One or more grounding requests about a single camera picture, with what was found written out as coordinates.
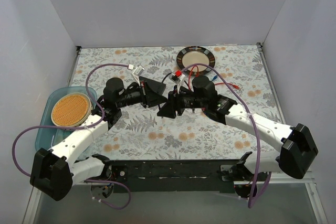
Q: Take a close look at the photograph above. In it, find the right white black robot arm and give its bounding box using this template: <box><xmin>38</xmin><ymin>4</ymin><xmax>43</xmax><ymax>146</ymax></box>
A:
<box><xmin>157</xmin><ymin>76</ymin><xmax>318</xmax><ymax>181</ymax></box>

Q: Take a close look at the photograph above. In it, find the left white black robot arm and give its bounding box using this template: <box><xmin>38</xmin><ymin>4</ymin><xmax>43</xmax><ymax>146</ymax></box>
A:
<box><xmin>30</xmin><ymin>78</ymin><xmax>167</xmax><ymax>201</ymax></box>

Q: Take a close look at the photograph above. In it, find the floral tablecloth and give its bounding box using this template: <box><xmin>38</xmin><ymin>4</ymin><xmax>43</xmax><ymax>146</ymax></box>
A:
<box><xmin>72</xmin><ymin>45</ymin><xmax>282</xmax><ymax>160</ymax></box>

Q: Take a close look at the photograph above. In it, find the dark rimmed beige plate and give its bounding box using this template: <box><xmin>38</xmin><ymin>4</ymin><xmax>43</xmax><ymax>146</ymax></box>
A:
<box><xmin>176</xmin><ymin>46</ymin><xmax>216</xmax><ymax>75</ymax></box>

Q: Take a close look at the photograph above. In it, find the orange woven round plate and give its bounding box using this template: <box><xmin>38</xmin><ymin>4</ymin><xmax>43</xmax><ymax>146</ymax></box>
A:
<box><xmin>51</xmin><ymin>93</ymin><xmax>92</xmax><ymax>127</ymax></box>

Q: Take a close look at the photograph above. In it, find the teal plastic tray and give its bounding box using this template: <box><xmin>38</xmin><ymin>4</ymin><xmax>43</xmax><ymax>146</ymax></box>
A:
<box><xmin>35</xmin><ymin>86</ymin><xmax>88</xmax><ymax>151</ymax></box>

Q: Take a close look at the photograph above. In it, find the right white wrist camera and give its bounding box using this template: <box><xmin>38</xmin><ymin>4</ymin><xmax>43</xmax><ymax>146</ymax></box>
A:
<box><xmin>170</xmin><ymin>70</ymin><xmax>185</xmax><ymax>90</ymax></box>

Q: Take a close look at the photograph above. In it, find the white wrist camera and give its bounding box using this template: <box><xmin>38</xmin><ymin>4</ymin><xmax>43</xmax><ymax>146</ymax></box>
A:
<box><xmin>170</xmin><ymin>70</ymin><xmax>185</xmax><ymax>90</ymax></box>
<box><xmin>132</xmin><ymin>65</ymin><xmax>145</xmax><ymax>78</ymax></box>

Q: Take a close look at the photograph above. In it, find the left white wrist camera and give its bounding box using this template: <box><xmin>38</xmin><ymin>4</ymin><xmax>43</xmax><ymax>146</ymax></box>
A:
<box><xmin>132</xmin><ymin>65</ymin><xmax>145</xmax><ymax>78</ymax></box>

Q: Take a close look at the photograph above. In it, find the red ethernet cable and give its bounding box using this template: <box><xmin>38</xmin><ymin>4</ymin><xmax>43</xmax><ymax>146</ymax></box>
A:
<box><xmin>191</xmin><ymin>66</ymin><xmax>240</xmax><ymax>90</ymax></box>

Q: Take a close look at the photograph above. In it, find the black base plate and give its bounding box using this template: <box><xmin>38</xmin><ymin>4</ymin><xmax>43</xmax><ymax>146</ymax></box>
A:
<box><xmin>96</xmin><ymin>158</ymin><xmax>254</xmax><ymax>193</ymax></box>

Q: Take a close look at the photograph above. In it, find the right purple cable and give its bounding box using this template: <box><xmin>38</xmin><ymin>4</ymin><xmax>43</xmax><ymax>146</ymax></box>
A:
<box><xmin>181</xmin><ymin>62</ymin><xmax>272</xmax><ymax>208</ymax></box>

